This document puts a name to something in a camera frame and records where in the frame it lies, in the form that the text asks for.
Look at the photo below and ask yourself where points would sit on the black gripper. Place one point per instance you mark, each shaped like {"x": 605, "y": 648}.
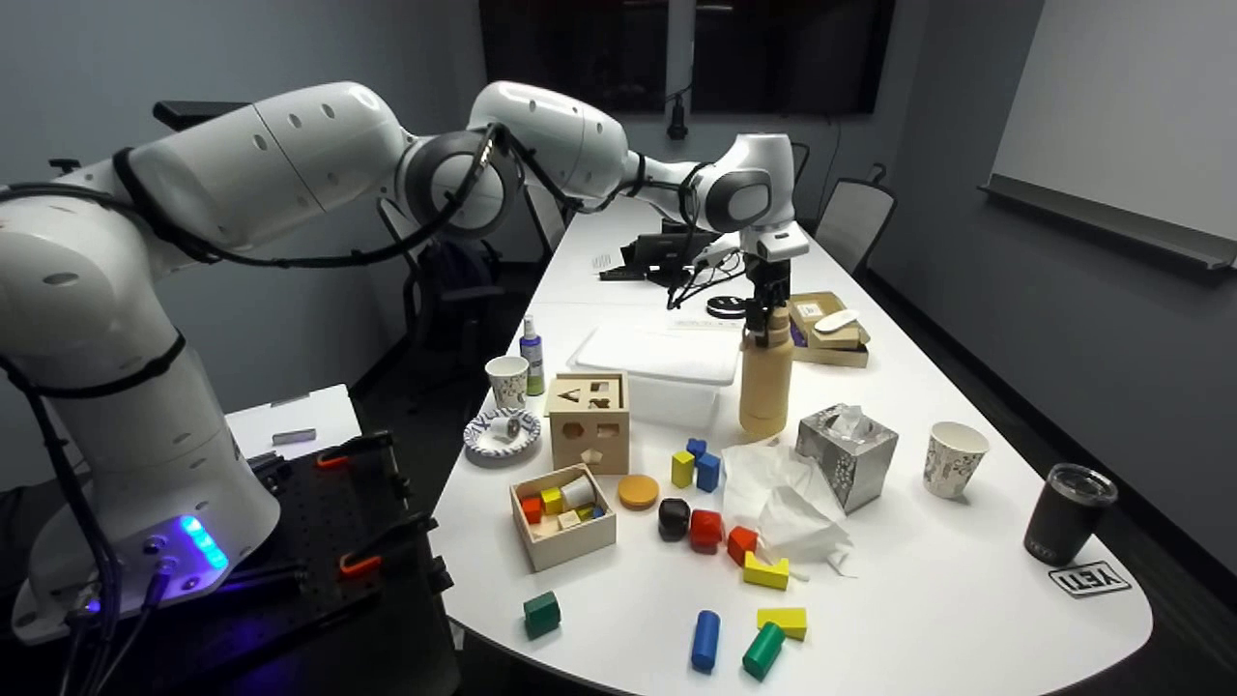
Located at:
{"x": 772, "y": 278}

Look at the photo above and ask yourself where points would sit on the peach bottle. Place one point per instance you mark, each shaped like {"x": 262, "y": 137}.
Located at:
{"x": 762, "y": 386}

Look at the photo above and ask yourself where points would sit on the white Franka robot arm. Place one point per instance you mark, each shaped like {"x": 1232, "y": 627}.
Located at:
{"x": 297, "y": 154}

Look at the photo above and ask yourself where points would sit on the tan cardboard box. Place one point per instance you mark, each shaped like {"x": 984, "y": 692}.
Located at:
{"x": 826, "y": 339}

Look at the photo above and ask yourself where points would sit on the white plastic storage box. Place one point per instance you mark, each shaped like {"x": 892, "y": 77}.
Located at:
{"x": 658, "y": 353}

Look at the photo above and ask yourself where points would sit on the grey marble tissue box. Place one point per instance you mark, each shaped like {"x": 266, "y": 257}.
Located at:
{"x": 844, "y": 452}

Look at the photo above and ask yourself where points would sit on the wooden shape sorter box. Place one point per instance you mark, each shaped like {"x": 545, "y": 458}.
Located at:
{"x": 590, "y": 431}

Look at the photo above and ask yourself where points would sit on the purple spray bottle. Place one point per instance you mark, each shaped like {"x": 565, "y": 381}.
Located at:
{"x": 533, "y": 355}

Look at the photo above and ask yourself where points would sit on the black round puck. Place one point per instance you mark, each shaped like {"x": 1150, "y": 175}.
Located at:
{"x": 726, "y": 308}

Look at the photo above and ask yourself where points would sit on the white oval object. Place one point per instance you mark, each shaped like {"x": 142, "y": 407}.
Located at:
{"x": 835, "y": 318}

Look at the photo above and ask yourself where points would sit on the grey conference chair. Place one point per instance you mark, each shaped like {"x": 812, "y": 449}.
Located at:
{"x": 852, "y": 221}

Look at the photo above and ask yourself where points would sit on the crumpled white tissue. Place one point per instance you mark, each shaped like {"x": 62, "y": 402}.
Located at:
{"x": 794, "y": 511}

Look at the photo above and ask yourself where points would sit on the orange disc block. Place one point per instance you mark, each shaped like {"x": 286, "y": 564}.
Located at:
{"x": 634, "y": 493}

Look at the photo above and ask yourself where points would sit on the black block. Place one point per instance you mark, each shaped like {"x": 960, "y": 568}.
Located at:
{"x": 674, "y": 519}

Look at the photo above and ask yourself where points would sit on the patterned paper cup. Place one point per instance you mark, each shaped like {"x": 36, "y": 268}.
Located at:
{"x": 956, "y": 458}
{"x": 505, "y": 384}

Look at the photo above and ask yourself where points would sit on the white cylinder block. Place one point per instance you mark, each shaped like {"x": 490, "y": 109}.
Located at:
{"x": 583, "y": 489}

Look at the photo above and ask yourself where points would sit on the dark window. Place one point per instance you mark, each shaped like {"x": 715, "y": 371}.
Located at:
{"x": 776, "y": 52}

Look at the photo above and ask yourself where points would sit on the small yellow block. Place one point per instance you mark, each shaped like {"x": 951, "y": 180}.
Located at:
{"x": 551, "y": 496}

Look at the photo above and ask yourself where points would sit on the small white cup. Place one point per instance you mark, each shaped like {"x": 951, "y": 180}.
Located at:
{"x": 509, "y": 424}

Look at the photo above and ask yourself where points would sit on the wooden block tray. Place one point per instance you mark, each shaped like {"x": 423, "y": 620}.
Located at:
{"x": 565, "y": 543}

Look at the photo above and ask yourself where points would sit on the small red block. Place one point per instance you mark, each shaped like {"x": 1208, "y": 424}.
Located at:
{"x": 533, "y": 507}

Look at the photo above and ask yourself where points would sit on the black office chair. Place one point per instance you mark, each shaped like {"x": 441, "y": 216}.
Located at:
{"x": 456, "y": 293}

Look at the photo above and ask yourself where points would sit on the blue cylinder block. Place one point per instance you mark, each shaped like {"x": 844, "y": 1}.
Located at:
{"x": 706, "y": 639}

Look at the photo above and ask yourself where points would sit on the green block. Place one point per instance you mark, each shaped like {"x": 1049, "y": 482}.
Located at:
{"x": 762, "y": 652}
{"x": 543, "y": 611}

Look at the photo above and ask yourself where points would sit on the black tumbler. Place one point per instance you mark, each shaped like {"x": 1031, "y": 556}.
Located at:
{"x": 1070, "y": 511}

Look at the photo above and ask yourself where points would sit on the black white label sticker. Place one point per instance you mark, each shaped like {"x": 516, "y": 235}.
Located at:
{"x": 1089, "y": 576}

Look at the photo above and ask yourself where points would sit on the whiteboard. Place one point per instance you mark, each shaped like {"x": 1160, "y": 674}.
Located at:
{"x": 1134, "y": 118}

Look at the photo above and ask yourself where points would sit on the small grey object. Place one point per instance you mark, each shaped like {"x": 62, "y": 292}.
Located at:
{"x": 297, "y": 434}

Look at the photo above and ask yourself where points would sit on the black robot cart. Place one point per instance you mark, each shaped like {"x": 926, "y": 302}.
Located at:
{"x": 312, "y": 515}

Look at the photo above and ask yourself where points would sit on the white sheet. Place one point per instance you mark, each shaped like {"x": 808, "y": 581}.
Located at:
{"x": 271, "y": 413}

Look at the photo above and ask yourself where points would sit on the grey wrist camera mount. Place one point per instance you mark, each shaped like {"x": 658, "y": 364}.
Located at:
{"x": 784, "y": 241}

